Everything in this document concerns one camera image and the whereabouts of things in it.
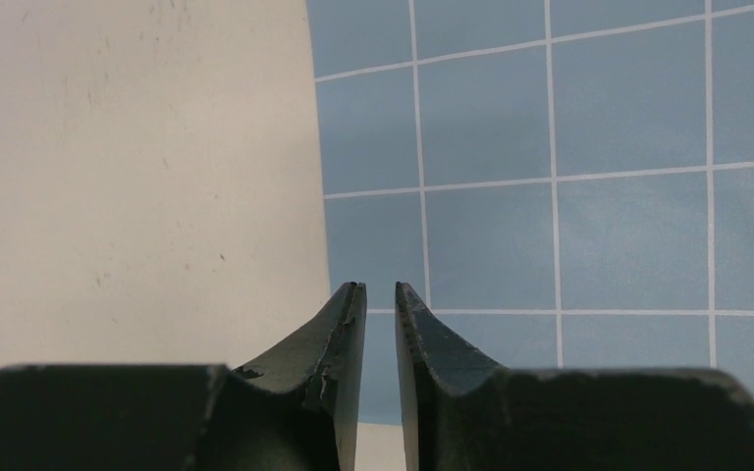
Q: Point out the blue checked cloth napkin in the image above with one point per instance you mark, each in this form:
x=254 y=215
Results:
x=566 y=183

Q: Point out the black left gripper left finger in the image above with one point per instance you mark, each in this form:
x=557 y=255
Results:
x=294 y=406

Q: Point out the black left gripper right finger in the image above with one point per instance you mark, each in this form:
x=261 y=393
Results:
x=448 y=390

